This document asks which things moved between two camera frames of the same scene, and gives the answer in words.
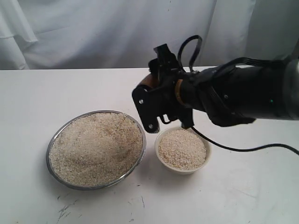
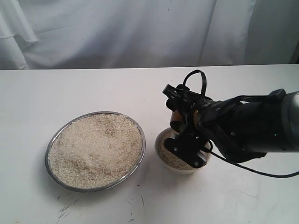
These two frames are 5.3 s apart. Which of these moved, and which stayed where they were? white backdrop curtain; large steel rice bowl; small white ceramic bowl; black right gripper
Moved: black right gripper
Stayed: white backdrop curtain; large steel rice bowl; small white ceramic bowl
